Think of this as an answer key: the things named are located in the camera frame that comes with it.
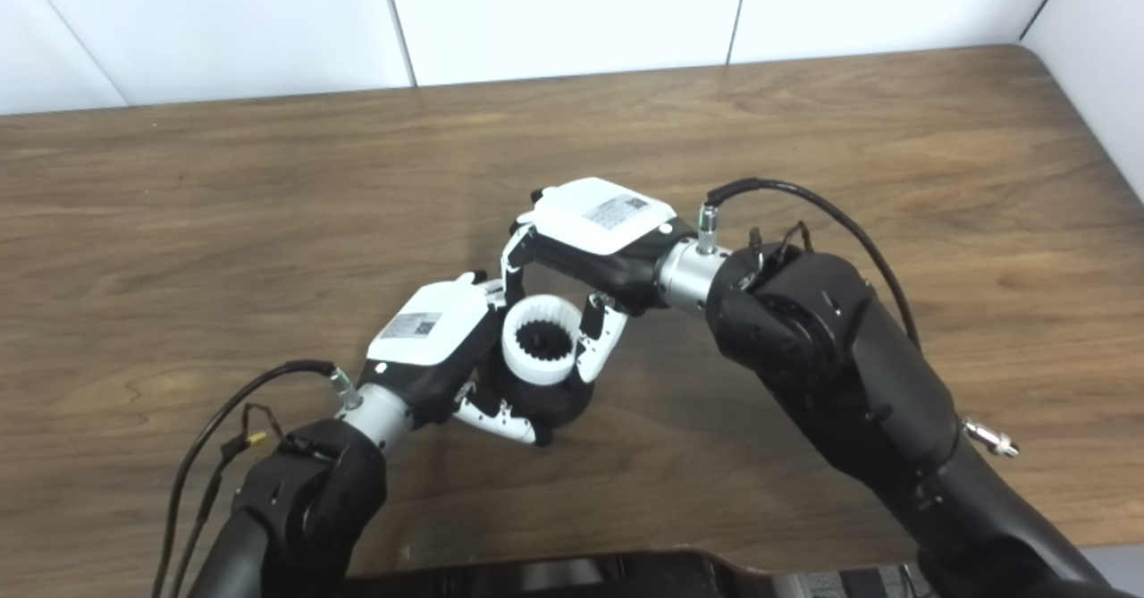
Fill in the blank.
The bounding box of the white and black right hand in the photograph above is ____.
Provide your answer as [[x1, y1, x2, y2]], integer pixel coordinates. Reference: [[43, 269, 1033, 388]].
[[500, 178, 700, 384]]

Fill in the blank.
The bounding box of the white and black left hand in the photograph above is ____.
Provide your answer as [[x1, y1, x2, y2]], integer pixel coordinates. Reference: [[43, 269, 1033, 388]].
[[357, 270, 555, 447]]

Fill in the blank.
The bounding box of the white toothed ring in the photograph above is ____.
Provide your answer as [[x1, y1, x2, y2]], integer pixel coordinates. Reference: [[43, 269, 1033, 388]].
[[500, 294, 593, 386]]

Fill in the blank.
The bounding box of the round black stepped part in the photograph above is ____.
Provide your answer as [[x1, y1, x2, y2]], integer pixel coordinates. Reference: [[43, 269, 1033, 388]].
[[478, 325, 598, 429]]

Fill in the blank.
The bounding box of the black robot torso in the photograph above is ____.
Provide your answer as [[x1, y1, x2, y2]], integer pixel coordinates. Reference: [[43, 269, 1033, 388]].
[[344, 549, 930, 598]]

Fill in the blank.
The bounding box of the thin black right wire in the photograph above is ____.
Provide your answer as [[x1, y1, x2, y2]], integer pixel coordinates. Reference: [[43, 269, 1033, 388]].
[[746, 221, 814, 268]]

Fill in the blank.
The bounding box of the thin left wire yellow connector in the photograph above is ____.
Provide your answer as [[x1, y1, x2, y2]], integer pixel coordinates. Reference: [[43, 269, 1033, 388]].
[[170, 403, 287, 598]]

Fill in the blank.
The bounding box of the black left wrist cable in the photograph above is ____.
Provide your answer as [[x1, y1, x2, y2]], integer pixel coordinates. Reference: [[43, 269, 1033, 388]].
[[152, 359, 363, 598]]

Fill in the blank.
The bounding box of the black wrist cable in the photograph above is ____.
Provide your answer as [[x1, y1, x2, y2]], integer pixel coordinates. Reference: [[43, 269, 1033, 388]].
[[697, 178, 1020, 458], [152, 359, 363, 598]]

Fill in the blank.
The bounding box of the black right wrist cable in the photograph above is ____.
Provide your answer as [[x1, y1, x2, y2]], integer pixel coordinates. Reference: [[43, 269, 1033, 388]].
[[697, 178, 1020, 458]]

